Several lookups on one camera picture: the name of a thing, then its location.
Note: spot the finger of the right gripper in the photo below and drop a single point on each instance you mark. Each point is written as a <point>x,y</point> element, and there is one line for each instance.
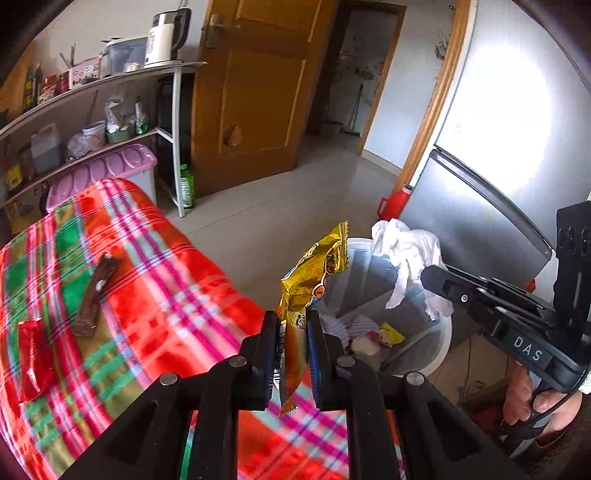
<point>461,295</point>

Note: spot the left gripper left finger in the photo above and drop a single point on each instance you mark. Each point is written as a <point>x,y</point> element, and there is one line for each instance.
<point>243,382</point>

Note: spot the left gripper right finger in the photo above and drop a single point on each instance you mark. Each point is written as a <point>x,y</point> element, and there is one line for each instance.
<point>342,382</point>

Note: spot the white tissue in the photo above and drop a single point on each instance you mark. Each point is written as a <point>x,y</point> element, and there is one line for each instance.
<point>410,251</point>

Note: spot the gold snack wrapper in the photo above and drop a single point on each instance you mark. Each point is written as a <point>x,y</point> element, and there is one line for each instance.
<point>304,285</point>

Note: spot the brown snack wrapper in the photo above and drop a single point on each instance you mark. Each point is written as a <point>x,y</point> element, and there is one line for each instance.
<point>85,321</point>

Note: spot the red snack wrapper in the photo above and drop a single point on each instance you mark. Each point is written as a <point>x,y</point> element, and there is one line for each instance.
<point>36,358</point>

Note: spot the white trash bin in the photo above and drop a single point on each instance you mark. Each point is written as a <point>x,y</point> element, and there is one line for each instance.
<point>364,289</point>

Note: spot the right hand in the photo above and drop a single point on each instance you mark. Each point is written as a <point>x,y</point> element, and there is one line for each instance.
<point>520,401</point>

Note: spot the white foam fruit net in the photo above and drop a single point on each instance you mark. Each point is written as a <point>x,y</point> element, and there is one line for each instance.
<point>362,325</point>

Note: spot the red thermos flask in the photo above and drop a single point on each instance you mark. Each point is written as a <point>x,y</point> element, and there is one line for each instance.
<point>393,206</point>

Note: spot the silver refrigerator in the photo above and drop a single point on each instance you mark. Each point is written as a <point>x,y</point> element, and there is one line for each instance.
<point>514,149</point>

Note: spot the plaid tablecloth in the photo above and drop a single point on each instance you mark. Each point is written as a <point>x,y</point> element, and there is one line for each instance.
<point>167,308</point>

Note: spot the green bottle on floor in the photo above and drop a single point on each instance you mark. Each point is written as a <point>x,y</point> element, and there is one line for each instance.
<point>187,186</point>

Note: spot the pink lid storage box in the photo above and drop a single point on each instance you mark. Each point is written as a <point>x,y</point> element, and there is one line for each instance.
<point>134,162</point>

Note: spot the dark liquid plastic jug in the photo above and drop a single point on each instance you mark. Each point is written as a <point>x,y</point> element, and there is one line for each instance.
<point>46,149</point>

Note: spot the yellow label oil bottle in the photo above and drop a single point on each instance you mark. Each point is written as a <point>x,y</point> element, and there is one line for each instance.
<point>13,172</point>

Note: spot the wooden door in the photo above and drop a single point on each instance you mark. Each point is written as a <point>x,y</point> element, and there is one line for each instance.
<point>253,90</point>

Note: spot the pink utensil box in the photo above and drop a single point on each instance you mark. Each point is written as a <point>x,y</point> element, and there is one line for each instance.
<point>85,72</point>

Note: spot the clear plastic container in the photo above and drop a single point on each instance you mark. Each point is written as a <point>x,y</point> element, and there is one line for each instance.
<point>122,56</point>

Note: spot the white electric kettle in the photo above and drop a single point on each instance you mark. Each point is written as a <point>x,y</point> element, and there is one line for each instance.
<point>168,33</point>

